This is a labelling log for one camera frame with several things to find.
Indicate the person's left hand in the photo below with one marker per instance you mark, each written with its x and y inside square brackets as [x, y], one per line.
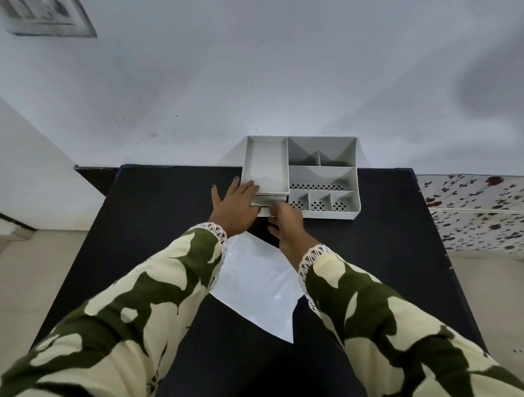
[233, 210]

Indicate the person's left little finger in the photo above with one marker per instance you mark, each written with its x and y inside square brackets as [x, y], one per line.
[216, 196]

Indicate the person's right forearm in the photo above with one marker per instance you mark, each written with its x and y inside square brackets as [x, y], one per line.
[380, 327]

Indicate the floral patterned cloth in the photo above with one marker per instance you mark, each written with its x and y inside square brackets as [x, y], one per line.
[479, 212]

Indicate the black table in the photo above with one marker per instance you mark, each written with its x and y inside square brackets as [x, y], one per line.
[389, 245]

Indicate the white plastic desk organizer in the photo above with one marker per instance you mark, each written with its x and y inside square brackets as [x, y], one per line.
[323, 180]

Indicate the person's left forearm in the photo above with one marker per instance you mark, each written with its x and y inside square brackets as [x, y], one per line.
[135, 311]

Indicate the person's right thumb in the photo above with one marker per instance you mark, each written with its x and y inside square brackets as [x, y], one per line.
[273, 231]

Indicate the wall switch board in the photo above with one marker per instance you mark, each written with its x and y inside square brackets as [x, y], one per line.
[45, 16]

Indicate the person's right hand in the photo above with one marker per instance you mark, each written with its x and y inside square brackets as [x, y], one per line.
[291, 229]

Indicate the white organizer drawer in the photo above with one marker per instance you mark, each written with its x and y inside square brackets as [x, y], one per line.
[264, 206]

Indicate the white plastic sheet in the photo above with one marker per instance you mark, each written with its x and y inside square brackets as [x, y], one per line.
[258, 286]

